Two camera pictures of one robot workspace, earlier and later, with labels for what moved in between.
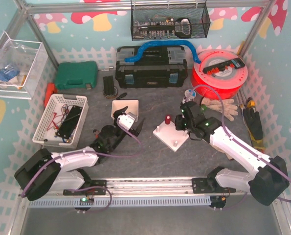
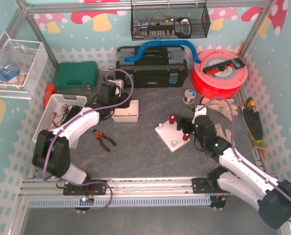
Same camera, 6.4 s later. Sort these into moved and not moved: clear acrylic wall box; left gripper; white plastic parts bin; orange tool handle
Moved: left gripper
Not moved: white plastic parts bin; clear acrylic wall box; orange tool handle
